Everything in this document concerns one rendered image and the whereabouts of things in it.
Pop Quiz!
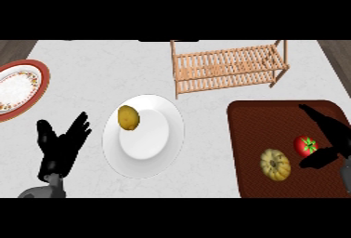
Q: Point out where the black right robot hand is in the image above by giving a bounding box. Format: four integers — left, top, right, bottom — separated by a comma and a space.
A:
298, 103, 351, 170

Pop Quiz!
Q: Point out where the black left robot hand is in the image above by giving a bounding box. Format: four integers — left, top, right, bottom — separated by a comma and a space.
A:
36, 111, 93, 183

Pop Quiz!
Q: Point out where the red tomato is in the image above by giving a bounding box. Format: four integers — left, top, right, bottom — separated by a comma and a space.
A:
292, 135, 320, 158

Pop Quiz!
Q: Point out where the dark brown tray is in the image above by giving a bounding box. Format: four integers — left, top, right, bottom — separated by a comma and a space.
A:
226, 99, 351, 199

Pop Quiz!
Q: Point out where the wooden tiered shelf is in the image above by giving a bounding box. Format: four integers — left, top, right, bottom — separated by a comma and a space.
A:
168, 39, 291, 100

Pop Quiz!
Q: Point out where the pale yellow ridged squash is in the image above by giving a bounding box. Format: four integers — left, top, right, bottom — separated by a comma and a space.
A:
260, 148, 292, 182

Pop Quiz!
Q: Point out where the yellow-brown potato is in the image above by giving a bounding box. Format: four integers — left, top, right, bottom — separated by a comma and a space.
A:
117, 105, 142, 131

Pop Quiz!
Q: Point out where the white round plate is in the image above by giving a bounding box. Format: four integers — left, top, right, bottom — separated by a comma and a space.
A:
102, 94, 186, 179

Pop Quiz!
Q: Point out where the red-rimmed floral plate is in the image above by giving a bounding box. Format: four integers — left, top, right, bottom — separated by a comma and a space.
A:
0, 59, 52, 124

